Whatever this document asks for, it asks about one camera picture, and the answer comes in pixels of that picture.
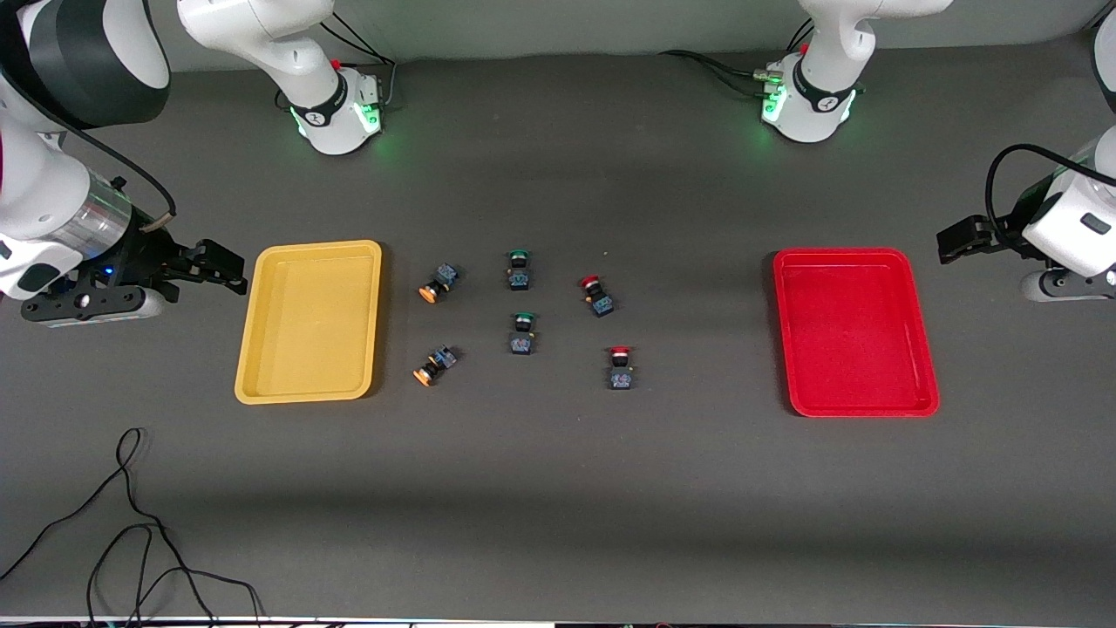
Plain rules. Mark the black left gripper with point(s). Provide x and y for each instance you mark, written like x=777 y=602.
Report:
x=999 y=234

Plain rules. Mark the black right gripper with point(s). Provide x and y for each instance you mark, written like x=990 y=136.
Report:
x=148 y=256

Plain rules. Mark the yellow push button switch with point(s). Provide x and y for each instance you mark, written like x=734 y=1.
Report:
x=435 y=364
x=438 y=283

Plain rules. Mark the red push button switch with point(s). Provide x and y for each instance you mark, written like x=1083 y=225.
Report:
x=598 y=298
x=620 y=373

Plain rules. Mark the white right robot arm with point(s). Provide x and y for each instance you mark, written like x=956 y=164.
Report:
x=244 y=35

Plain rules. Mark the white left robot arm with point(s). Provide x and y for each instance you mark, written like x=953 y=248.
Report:
x=815 y=105

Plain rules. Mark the yellow plastic tray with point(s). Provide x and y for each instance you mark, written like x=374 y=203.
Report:
x=309 y=327

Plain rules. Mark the red plastic tray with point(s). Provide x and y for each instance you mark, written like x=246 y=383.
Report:
x=854 y=336

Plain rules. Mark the green push button switch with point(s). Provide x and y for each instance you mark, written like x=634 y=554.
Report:
x=519 y=272
x=522 y=337

